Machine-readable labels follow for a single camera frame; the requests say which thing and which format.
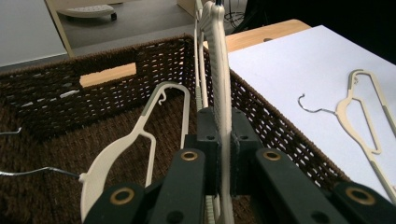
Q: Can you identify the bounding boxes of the beige plastic clothes hanger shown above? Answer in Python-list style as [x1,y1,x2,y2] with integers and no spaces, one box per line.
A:
[297,68,396,205]
[0,126,23,136]
[192,0,236,224]
[0,81,191,222]

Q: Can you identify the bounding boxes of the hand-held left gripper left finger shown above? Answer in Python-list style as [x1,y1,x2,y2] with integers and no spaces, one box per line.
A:
[185,106,219,197]

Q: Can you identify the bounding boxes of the white table sheet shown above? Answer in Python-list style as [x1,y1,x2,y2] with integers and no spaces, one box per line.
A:
[228,24,396,202]

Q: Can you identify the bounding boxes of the brown woven basket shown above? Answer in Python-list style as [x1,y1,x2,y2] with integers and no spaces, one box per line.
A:
[0,34,351,224]

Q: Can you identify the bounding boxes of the white cabinet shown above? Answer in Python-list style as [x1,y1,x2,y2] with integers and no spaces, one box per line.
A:
[0,0,68,68]

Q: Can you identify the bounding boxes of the black hanging cable bundle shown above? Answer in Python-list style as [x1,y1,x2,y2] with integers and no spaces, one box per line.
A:
[221,0,248,30]

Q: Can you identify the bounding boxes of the office chair base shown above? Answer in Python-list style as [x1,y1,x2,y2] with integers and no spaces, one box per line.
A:
[57,4,119,21]

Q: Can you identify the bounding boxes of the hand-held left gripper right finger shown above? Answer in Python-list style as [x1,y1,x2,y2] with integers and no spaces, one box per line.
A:
[231,107,264,197]

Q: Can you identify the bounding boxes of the dark curtain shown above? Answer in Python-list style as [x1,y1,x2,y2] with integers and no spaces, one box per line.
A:
[246,0,396,66]

